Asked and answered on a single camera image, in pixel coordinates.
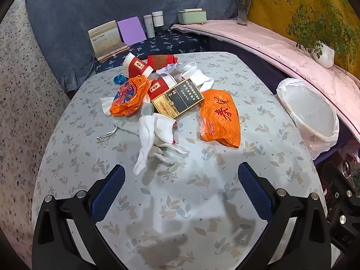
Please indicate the orange bag with blue print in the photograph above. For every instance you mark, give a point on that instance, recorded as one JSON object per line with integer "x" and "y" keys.
{"x": 132, "y": 101}

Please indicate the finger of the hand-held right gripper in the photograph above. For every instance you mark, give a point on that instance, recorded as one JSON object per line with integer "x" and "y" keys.
{"x": 346, "y": 213}

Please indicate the potted green plant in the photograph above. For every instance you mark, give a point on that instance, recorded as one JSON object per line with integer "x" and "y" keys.
{"x": 323, "y": 54}

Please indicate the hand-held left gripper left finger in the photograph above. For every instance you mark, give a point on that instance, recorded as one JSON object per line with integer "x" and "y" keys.
{"x": 108, "y": 194}

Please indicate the navy floral cloth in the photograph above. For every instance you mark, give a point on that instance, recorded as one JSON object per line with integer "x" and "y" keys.
{"x": 168, "y": 42}

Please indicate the white jar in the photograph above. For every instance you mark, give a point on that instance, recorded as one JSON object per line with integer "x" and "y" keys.
{"x": 157, "y": 19}

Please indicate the orange plastic bag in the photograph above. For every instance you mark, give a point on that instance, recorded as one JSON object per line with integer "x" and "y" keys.
{"x": 222, "y": 118}

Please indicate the flat book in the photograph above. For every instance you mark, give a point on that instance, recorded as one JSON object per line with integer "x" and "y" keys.
{"x": 118, "y": 52}

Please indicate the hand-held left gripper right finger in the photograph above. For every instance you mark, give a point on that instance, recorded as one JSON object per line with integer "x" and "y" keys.
{"x": 256, "y": 191}

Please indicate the purple board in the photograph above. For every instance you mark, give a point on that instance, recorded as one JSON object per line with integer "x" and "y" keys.
{"x": 131, "y": 31}

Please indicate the glass vase with pink flowers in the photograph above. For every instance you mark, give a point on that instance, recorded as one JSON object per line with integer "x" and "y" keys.
{"x": 242, "y": 15}

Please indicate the red envelope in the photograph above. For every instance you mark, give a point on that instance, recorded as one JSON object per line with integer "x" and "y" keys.
{"x": 161, "y": 60}

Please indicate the dark purple cloth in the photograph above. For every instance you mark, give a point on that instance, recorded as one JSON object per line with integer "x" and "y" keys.
{"x": 239, "y": 50}

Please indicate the gold and black box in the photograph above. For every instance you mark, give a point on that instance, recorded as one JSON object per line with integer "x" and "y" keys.
{"x": 180, "y": 98}

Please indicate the white bottle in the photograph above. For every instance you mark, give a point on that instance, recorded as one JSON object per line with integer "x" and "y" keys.
{"x": 149, "y": 26}

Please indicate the blue wrapper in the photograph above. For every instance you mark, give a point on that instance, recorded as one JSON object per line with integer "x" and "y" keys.
{"x": 119, "y": 79}

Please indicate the green box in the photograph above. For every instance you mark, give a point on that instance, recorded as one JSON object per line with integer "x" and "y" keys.
{"x": 192, "y": 17}

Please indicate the red paper cup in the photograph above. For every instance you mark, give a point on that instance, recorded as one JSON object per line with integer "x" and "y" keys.
{"x": 159, "y": 87}
{"x": 137, "y": 65}

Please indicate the rabbit print tablecloth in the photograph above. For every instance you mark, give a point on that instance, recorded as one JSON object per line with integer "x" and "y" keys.
{"x": 197, "y": 174}

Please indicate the white tissue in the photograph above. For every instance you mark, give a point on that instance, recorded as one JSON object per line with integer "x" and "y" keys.
{"x": 107, "y": 105}

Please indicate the blue grey backdrop cloth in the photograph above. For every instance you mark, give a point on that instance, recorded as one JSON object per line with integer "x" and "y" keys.
{"x": 70, "y": 11}

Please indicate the pink cloth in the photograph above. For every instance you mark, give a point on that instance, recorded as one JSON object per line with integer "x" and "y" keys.
{"x": 281, "y": 47}

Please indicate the cream printed box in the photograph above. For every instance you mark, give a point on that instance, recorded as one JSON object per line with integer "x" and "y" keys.
{"x": 105, "y": 38}

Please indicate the yellow cloth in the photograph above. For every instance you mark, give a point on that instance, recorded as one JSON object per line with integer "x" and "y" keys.
{"x": 264, "y": 5}

